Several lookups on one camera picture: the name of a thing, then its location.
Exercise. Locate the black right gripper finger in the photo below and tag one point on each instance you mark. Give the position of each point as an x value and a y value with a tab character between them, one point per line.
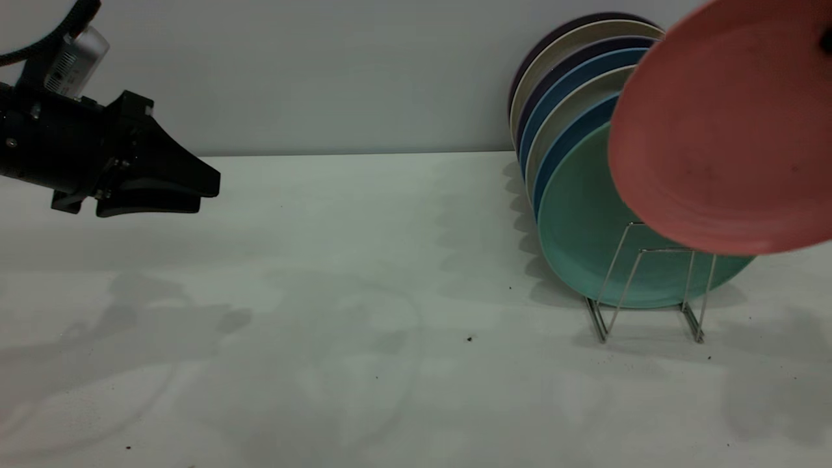
828	40

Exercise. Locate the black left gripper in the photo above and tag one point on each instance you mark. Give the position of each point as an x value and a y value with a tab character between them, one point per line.
58	143

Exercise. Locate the pink round plate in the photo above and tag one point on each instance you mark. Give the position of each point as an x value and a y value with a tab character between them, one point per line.
728	130

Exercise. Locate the beige round plate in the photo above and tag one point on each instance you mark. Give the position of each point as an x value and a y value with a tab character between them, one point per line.
572	107
585	38

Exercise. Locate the dark navy round plate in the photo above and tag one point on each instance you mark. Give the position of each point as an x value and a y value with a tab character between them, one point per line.
585	55

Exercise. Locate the blue round plate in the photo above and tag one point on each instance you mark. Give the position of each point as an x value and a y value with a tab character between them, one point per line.
585	71
572	140

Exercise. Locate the dark purple round plate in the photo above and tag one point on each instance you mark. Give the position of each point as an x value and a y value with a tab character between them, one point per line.
559	31

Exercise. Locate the green round plate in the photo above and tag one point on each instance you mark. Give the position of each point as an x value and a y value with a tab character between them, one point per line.
578	227

